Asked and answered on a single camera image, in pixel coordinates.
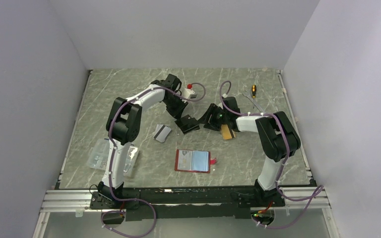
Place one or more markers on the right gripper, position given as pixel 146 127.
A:
pixel 212 110

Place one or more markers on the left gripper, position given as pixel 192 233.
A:
pixel 177 113

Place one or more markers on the silver credit card stack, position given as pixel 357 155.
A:
pixel 161 132

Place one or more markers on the red leather card holder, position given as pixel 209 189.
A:
pixel 193 161

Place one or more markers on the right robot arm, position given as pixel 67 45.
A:
pixel 279 139

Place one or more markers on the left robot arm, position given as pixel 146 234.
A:
pixel 123 126

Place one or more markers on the silver open end wrench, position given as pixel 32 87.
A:
pixel 256 105

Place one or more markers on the orange black screwdriver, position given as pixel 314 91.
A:
pixel 253 91

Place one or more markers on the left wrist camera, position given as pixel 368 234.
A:
pixel 188 92

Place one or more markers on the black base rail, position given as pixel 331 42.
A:
pixel 188 202

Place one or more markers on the aluminium frame rail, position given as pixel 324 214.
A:
pixel 78 201

